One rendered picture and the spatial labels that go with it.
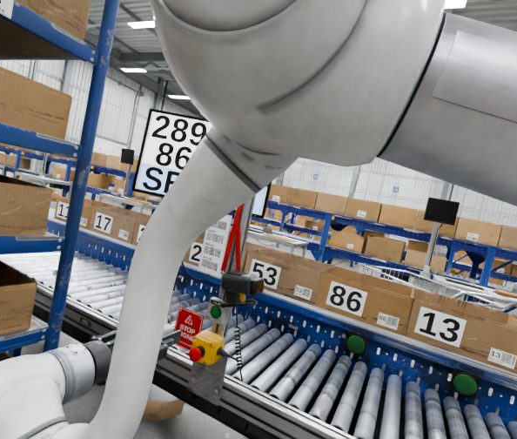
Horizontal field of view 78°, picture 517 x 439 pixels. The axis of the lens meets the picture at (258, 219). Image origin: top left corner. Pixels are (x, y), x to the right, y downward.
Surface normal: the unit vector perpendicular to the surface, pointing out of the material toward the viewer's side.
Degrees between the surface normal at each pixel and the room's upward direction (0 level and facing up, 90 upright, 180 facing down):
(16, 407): 39
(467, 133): 127
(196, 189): 99
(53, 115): 91
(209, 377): 90
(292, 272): 90
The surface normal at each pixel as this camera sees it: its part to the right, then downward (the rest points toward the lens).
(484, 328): -0.42, -0.04
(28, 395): 0.69, -0.66
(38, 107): 0.88, 0.22
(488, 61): -0.10, -0.15
